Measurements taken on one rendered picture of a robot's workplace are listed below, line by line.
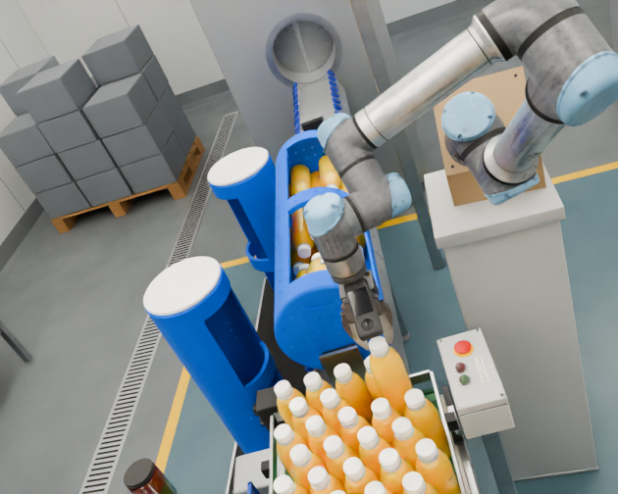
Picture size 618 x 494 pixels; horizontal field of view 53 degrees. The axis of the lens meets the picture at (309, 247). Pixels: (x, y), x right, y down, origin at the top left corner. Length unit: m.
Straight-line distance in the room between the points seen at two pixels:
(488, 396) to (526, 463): 1.11
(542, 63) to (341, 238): 0.43
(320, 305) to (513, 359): 0.71
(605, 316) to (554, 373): 0.93
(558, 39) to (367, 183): 0.38
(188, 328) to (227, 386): 0.29
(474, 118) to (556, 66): 0.41
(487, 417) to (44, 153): 4.46
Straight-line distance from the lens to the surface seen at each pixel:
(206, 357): 2.13
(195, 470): 3.00
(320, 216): 1.09
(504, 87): 1.71
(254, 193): 2.58
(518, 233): 1.68
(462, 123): 1.45
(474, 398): 1.32
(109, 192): 5.30
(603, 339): 2.87
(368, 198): 1.13
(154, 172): 5.08
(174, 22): 6.74
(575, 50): 1.08
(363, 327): 1.16
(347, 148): 1.16
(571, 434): 2.32
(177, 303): 2.04
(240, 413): 2.33
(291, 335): 1.57
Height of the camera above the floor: 2.13
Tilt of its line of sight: 34 degrees down
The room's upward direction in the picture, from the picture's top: 24 degrees counter-clockwise
